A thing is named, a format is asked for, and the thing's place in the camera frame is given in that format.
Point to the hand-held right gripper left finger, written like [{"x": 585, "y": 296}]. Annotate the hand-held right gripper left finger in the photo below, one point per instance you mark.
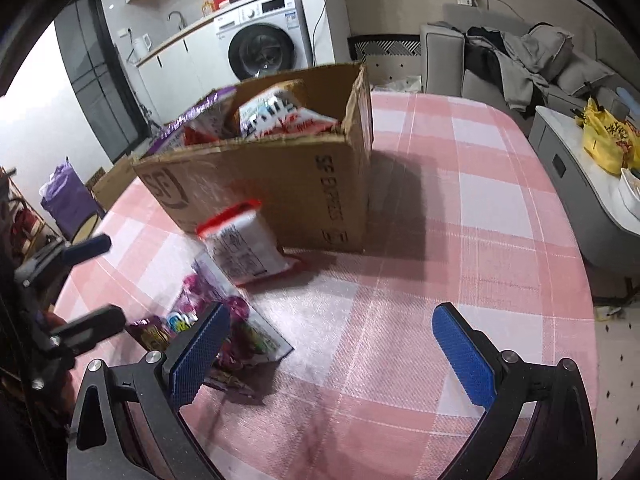
[{"x": 200, "y": 355}]

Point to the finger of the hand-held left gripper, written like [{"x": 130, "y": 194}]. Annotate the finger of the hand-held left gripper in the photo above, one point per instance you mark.
[
  {"x": 90, "y": 327},
  {"x": 85, "y": 250}
]

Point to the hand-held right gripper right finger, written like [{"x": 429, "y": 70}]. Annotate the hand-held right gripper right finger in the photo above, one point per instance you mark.
[{"x": 465, "y": 355}]

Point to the pink purple snack packet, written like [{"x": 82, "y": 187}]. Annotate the pink purple snack packet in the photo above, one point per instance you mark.
[{"x": 250, "y": 335}]

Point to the dark red snack packet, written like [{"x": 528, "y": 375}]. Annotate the dark red snack packet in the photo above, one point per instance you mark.
[{"x": 150, "y": 332}]

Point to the white red-edged snack packet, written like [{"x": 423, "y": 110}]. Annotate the white red-edged snack packet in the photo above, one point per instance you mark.
[{"x": 240, "y": 252}]

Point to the purple white-backed snack packet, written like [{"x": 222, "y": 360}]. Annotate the purple white-backed snack packet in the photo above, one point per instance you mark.
[{"x": 200, "y": 107}]

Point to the brown cardboard box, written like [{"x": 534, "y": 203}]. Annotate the brown cardboard box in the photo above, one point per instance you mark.
[{"x": 280, "y": 190}]

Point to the orange stick snack packet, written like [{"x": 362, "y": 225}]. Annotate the orange stick snack packet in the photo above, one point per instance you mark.
[{"x": 280, "y": 115}]

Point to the purple bag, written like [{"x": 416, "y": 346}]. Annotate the purple bag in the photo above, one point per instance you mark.
[{"x": 67, "y": 205}]

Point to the flat cardboard piece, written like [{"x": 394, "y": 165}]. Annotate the flat cardboard piece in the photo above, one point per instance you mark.
[{"x": 112, "y": 185}]

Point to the wooden shelf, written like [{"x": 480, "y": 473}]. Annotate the wooden shelf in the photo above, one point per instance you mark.
[{"x": 20, "y": 220}]

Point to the pink checkered tablecloth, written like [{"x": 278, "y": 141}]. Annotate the pink checkered tablecloth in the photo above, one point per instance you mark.
[{"x": 425, "y": 210}]

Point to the white patterned rug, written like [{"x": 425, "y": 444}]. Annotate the white patterned rug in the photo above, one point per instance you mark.
[{"x": 617, "y": 385}]

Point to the dark glass door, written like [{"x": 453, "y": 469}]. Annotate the dark glass door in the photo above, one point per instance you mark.
[{"x": 95, "y": 75}]

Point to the grey coffee table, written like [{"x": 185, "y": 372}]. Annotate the grey coffee table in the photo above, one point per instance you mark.
[{"x": 575, "y": 195}]

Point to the white counter cabinet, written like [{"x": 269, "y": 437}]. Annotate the white counter cabinet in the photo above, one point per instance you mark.
[{"x": 170, "y": 75}]

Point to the white kettle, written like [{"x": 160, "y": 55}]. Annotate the white kettle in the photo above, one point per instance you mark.
[{"x": 141, "y": 47}]

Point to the white bowl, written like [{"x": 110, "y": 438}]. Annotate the white bowl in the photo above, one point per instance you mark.
[{"x": 631, "y": 200}]

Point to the metal faucet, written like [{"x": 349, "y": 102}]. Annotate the metal faucet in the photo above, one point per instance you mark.
[{"x": 179, "y": 17}]

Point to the yellow plastic bag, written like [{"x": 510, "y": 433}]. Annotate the yellow plastic bag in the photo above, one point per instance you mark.
[{"x": 610, "y": 145}]

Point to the white washing machine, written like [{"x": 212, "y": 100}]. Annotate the white washing machine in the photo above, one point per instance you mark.
[{"x": 260, "y": 52}]

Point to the yellow bottle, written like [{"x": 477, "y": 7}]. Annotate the yellow bottle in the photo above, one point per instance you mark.
[{"x": 207, "y": 6}]

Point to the grey sofa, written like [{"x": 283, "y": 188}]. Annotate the grey sofa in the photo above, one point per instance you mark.
[{"x": 480, "y": 82}]

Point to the white plastic bag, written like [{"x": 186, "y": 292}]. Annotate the white plastic bag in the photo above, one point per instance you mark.
[{"x": 400, "y": 84}]

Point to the red box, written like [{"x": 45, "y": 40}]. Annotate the red box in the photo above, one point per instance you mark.
[{"x": 225, "y": 1}]

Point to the black clothes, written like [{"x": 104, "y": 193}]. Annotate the black clothes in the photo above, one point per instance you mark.
[{"x": 482, "y": 55}]

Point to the grey jacket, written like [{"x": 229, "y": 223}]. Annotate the grey jacket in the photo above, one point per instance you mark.
[{"x": 535, "y": 55}]

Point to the black framed patterned panel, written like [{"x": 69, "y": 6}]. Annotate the black framed patterned panel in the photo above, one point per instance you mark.
[{"x": 385, "y": 47}]

